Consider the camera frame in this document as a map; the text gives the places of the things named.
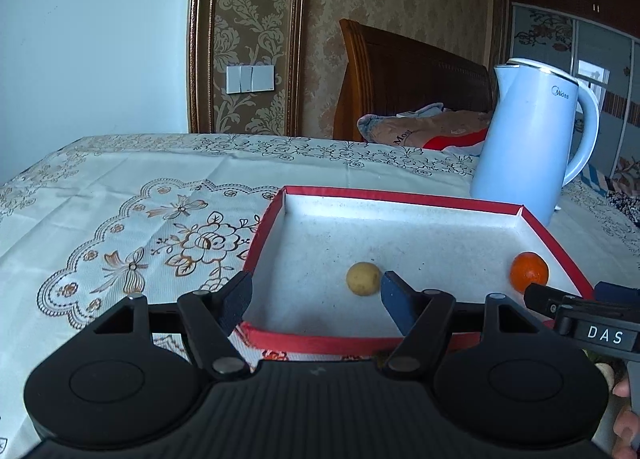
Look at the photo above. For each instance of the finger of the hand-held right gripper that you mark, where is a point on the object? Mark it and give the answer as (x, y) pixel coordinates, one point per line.
(617, 294)
(550, 301)

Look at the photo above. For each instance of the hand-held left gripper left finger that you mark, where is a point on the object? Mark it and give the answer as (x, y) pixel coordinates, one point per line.
(239, 301)

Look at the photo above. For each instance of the red and white cloth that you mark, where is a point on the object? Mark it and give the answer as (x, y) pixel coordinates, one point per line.
(452, 143)

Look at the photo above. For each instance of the light blue electric kettle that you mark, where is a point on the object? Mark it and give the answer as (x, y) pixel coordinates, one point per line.
(525, 139)

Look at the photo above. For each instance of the gilded wall moulding frame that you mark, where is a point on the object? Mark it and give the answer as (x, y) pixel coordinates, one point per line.
(200, 39)

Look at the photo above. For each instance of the red cardboard box tray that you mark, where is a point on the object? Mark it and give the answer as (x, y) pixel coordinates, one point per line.
(425, 239)

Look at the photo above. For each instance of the white wall light switch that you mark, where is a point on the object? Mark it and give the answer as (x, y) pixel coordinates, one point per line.
(250, 79)

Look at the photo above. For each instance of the person's right hand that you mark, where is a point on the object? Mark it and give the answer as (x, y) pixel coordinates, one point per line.
(627, 421)

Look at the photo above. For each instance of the brown printed pillow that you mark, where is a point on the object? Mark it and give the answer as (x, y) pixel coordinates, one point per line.
(400, 131)

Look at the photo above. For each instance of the striped colourful blanket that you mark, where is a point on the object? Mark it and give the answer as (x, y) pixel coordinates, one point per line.
(625, 189)

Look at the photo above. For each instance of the large orange mandarin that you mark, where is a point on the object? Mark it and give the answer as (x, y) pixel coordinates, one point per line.
(529, 269)

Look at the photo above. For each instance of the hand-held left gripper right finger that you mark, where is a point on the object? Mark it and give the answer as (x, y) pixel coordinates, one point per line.
(395, 301)

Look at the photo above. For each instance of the brown wooden headboard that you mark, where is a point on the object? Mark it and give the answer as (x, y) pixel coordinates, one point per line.
(410, 79)

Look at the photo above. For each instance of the floral sliding door wardrobe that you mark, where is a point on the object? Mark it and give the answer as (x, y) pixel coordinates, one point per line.
(545, 39)

